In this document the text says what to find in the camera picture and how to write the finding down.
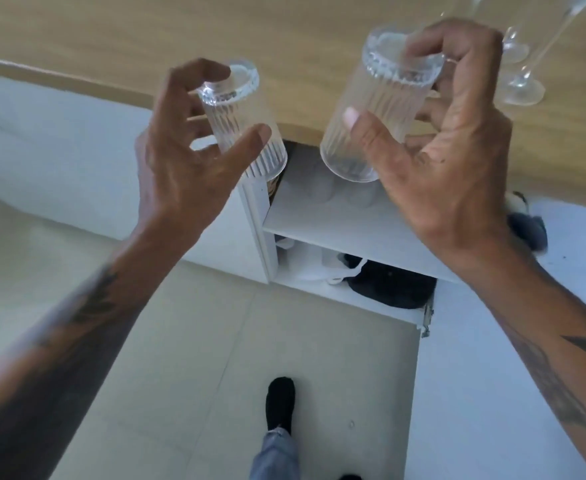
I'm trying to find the woven basket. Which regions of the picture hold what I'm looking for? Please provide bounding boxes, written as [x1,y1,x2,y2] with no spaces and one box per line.
[265,164,289,201]

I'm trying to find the white cabinet door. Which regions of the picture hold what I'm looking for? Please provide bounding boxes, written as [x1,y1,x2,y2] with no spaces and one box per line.
[405,194,586,480]

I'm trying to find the white plastic bag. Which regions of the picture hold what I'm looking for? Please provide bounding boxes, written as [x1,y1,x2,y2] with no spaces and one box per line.
[275,237,369,285]

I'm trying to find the white cabinet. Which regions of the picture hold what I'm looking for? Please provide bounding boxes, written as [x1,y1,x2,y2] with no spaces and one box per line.
[0,54,469,328]

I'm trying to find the clear wine glass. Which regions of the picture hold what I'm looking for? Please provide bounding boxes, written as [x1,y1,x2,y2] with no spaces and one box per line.
[492,0,531,65]
[500,0,586,107]

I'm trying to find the person's left hand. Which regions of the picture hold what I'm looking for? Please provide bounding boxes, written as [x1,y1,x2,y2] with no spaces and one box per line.
[134,58,273,251]

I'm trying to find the person's blue jeans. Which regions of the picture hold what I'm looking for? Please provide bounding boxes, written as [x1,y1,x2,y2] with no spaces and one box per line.
[249,427,301,480]

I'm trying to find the person's right hand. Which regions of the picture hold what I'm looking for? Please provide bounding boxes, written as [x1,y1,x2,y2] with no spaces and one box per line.
[342,17,523,269]

